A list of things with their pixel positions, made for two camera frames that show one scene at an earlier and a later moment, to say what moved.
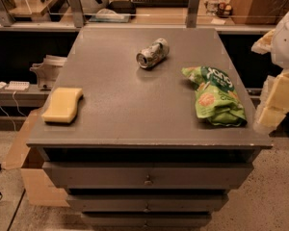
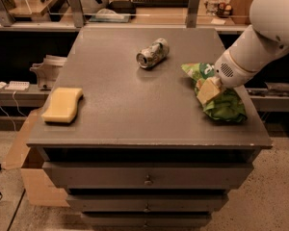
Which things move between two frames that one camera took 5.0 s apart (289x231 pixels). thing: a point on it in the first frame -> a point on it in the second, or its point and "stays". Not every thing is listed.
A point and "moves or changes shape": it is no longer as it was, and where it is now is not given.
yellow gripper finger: [279, 94] -> [210, 89]
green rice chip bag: [216, 100] moves or changes shape
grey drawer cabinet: [140, 154] stays
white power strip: [17, 86] stays
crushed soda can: [153, 54] stays
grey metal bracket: [48, 70] stays
